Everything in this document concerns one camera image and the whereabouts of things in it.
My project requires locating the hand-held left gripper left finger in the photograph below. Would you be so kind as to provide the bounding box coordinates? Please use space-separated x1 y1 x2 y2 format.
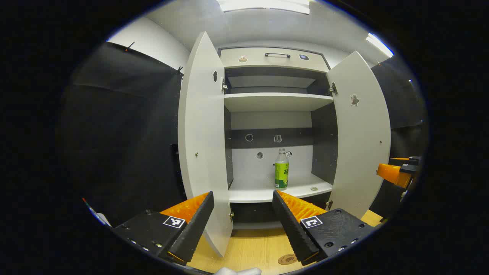
112 191 215 266

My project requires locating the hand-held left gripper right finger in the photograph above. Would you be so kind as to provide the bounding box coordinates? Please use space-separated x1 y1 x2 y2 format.
272 190 377 267

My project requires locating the grey cabinet door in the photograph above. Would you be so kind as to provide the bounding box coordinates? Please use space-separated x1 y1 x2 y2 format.
326 51 392 219
178 31 234 257

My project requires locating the green label plastic bottle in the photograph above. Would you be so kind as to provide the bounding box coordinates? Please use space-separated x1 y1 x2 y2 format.
274 148 290 190

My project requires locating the grey cabinet drawer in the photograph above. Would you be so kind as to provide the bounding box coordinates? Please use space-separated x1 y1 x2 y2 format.
220 47 330 73

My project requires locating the ceiling light panel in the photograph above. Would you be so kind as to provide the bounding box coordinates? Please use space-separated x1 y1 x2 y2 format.
218 0 311 15
366 33 394 58

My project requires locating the black backdrop cloth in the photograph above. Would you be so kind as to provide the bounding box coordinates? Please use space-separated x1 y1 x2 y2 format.
61 41 426 226

